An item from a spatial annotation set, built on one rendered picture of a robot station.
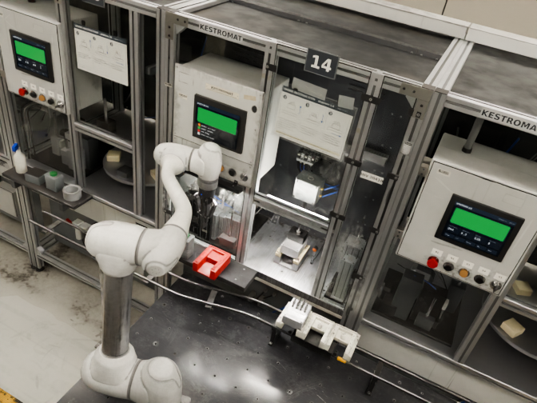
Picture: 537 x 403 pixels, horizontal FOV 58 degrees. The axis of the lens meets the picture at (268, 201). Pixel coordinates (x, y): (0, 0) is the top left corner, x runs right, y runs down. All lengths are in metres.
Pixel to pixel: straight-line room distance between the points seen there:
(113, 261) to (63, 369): 1.59
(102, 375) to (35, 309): 1.58
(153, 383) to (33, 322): 1.63
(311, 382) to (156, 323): 0.79
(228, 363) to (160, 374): 0.47
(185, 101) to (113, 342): 1.03
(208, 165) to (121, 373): 0.88
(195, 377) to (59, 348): 1.24
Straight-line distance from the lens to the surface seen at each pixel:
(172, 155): 2.05
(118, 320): 1.88
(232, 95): 2.02
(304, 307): 2.29
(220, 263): 2.36
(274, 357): 2.40
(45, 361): 3.27
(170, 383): 1.99
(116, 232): 1.68
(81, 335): 3.35
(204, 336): 2.43
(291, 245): 2.43
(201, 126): 2.13
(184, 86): 2.14
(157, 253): 1.62
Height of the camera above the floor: 2.58
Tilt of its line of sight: 35 degrees down
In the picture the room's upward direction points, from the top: 10 degrees clockwise
